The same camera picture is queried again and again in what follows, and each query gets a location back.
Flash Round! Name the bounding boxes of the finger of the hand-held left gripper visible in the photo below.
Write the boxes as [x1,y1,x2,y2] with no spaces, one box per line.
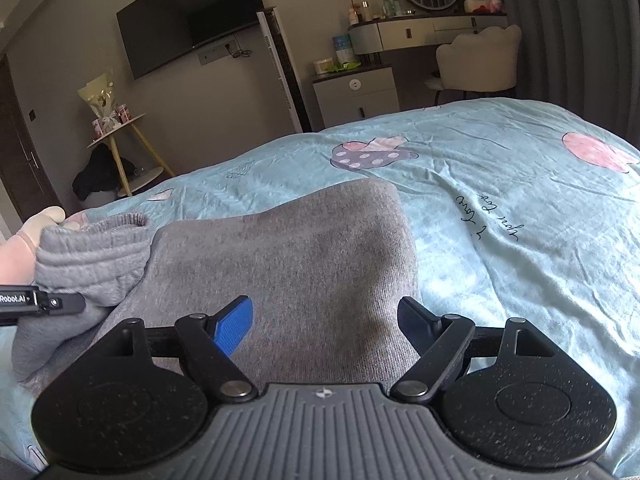
[36,290,87,317]

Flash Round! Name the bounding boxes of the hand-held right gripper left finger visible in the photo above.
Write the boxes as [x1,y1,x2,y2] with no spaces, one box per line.
[116,294,258,403]

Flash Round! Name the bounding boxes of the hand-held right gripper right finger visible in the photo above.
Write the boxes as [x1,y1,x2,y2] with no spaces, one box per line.
[390,296,558,403]

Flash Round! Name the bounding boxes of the grey drawstring pants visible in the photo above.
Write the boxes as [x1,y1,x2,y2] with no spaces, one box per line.
[11,179,420,396]

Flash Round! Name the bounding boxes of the light blue printed bed sheet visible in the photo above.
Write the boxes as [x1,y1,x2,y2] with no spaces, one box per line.
[0,97,640,480]

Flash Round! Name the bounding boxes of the dark cloth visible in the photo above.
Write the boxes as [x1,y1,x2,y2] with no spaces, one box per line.
[71,144,137,201]

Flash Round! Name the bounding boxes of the round side table yellow legs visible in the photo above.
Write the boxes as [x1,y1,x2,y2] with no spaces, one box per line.
[86,112,176,197]

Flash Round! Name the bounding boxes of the brown door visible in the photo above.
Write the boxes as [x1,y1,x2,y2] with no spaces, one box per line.
[0,55,63,221]

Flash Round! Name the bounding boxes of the wrapped flower bouquet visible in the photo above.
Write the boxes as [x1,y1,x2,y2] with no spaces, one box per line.
[77,72,118,121]

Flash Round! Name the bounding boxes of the grey and white cabinet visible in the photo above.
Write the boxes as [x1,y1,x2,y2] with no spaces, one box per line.
[312,65,401,131]

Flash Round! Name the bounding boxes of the white cushioned chair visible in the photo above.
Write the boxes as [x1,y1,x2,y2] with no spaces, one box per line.
[425,25,523,106]

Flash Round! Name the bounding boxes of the blue and white package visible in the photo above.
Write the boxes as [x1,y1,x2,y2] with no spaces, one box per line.
[332,35,355,65]

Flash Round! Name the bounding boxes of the grey and white dressing table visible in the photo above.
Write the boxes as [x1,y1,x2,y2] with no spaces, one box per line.
[347,12,508,56]

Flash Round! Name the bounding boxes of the grey curtain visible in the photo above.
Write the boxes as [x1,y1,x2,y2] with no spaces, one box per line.
[467,0,640,151]

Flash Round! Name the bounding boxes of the black wall television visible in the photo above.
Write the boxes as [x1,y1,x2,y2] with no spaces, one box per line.
[116,0,263,80]

